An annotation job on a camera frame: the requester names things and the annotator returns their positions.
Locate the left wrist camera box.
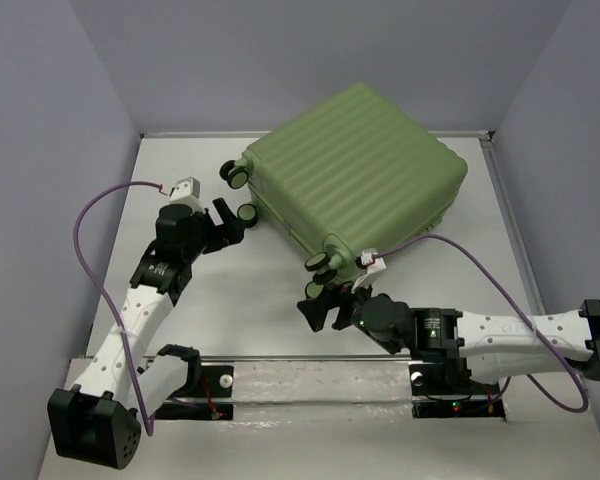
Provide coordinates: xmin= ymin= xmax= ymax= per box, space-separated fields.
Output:
xmin=169 ymin=177 xmax=204 ymax=212

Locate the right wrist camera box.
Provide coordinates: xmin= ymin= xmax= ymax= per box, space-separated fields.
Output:
xmin=353 ymin=249 xmax=386 ymax=290

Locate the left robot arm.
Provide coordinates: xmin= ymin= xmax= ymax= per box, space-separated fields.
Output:
xmin=47 ymin=198 xmax=244 ymax=470

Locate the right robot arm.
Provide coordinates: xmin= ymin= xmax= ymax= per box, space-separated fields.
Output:
xmin=297 ymin=287 xmax=600 ymax=392

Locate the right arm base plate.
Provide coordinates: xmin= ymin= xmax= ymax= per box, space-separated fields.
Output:
xmin=409 ymin=363 xmax=506 ymax=419

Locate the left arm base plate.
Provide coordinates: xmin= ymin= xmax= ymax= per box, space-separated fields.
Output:
xmin=155 ymin=364 xmax=234 ymax=421

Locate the green suitcase with blue lining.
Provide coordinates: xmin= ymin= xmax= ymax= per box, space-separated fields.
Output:
xmin=219 ymin=83 xmax=468 ymax=292

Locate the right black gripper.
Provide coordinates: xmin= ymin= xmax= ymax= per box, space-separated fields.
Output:
xmin=297 ymin=271 xmax=376 ymax=334

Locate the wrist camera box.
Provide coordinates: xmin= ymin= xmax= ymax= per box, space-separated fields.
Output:
xmin=353 ymin=249 xmax=386 ymax=290
xmin=169 ymin=177 xmax=204 ymax=212

